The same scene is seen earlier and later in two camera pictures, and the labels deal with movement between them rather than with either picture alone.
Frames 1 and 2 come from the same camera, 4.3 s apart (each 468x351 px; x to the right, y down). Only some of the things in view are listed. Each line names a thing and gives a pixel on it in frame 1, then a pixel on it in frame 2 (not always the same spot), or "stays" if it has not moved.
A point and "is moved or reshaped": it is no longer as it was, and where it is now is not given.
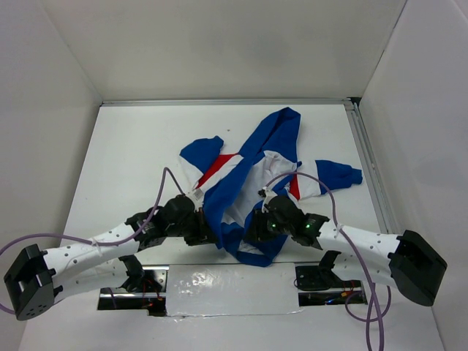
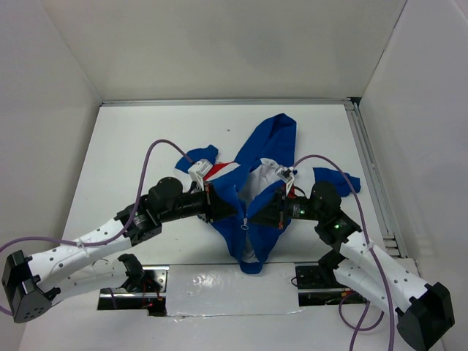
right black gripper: (256, 231) -> (273, 214)
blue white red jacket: (232, 186) is moved or reshaped
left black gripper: (203, 234) -> (214, 206)
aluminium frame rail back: (229, 100) stays
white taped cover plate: (232, 289) stays
